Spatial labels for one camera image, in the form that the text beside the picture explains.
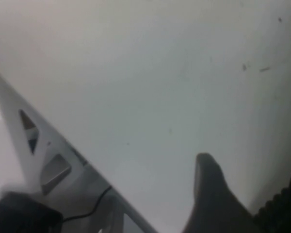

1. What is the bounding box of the white metal frame with cutouts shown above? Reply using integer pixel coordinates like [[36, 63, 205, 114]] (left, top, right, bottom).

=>
[[0, 64, 158, 233]]

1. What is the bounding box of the black blurry device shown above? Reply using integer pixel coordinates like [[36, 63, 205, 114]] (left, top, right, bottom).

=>
[[0, 190, 64, 233]]

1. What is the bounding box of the thin black cable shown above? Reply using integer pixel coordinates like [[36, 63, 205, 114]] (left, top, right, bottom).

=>
[[62, 185, 113, 223]]

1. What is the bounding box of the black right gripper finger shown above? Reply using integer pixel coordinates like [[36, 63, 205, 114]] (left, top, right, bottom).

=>
[[181, 152, 263, 233]]

